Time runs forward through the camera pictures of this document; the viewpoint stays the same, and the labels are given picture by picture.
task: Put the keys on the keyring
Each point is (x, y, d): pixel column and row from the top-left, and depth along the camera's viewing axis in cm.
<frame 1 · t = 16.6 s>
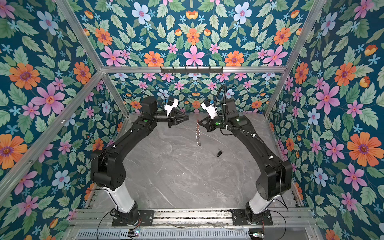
left hand: (187, 114, 72), fingers closed
right hand: (200, 120, 76), fingers closed
red handled key ring organizer: (198, 133, 79), point 25 cm above the table
key with black tag: (219, 153, 100), on the table

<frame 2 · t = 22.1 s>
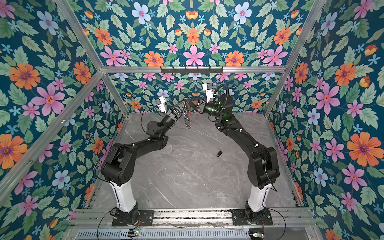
left hand: (185, 99, 68), fingers closed
right hand: (188, 99, 71), fingers open
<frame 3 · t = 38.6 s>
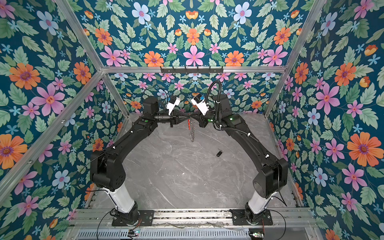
left hand: (189, 113, 72), fingers closed
right hand: (192, 112, 74), fingers closed
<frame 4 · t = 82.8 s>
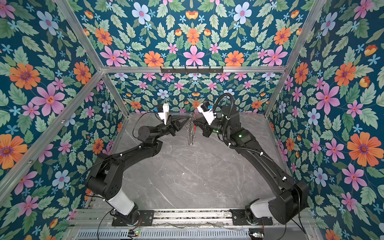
left hand: (188, 117, 63), fingers closed
right hand: (196, 118, 68), fingers closed
